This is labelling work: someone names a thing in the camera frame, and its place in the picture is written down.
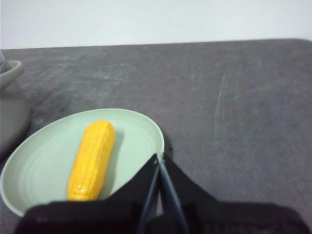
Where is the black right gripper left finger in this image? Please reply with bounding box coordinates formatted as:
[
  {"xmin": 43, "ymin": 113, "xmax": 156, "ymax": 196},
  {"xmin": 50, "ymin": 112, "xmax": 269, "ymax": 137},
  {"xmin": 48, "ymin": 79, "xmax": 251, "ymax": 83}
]
[{"xmin": 14, "ymin": 153, "xmax": 161, "ymax": 234}]

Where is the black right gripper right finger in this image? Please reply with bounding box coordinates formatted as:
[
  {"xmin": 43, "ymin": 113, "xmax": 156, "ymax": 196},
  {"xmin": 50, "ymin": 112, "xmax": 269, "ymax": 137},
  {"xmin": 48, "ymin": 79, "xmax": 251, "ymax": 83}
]
[{"xmin": 160, "ymin": 153, "xmax": 308, "ymax": 234}]

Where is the yellow corn cob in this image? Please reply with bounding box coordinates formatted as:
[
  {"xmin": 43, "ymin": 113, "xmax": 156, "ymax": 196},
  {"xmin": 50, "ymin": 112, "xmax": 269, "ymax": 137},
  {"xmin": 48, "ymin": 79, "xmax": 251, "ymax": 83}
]
[{"xmin": 67, "ymin": 119, "xmax": 116, "ymax": 202}]

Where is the pale green round plate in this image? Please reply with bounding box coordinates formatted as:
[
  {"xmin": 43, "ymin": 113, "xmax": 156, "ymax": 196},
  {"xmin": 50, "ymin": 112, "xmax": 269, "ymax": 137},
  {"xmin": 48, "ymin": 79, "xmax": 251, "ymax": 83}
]
[{"xmin": 0, "ymin": 108, "xmax": 165, "ymax": 217}]

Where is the pale green electric steamer pot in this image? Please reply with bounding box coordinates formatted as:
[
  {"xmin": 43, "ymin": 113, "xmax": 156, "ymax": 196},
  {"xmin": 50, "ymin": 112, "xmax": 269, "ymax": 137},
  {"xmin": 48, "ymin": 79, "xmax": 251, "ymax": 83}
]
[{"xmin": 0, "ymin": 52, "xmax": 31, "ymax": 159}]

